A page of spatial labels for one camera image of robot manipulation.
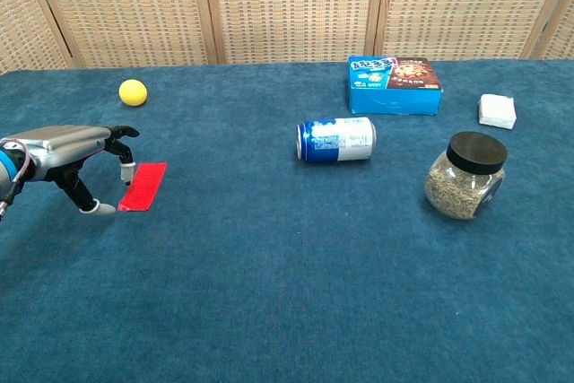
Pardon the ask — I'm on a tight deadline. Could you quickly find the woven folding screen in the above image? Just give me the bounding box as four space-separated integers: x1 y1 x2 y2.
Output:
0 0 574 75

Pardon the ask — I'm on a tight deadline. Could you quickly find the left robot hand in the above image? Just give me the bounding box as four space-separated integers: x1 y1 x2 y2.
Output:
0 125 141 216

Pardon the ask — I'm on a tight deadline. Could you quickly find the blue table cloth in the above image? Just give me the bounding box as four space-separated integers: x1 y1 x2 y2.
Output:
0 57 574 383

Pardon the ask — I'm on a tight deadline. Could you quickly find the glass jar with black lid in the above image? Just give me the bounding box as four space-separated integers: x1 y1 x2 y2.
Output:
423 131 509 222

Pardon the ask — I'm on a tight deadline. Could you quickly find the blue cookie box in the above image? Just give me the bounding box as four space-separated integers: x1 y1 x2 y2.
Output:
347 56 445 117

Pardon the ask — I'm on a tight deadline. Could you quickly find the blue and white can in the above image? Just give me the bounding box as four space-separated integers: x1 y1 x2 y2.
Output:
294 116 378 163

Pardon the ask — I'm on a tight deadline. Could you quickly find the yellow ball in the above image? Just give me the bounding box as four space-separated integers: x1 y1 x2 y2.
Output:
118 79 149 109

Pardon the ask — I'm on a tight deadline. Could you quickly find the white tissue pack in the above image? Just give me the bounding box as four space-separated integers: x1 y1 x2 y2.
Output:
477 93 518 128

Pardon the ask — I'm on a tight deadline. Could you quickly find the red rectangle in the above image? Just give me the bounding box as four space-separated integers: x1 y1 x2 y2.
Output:
117 161 168 213

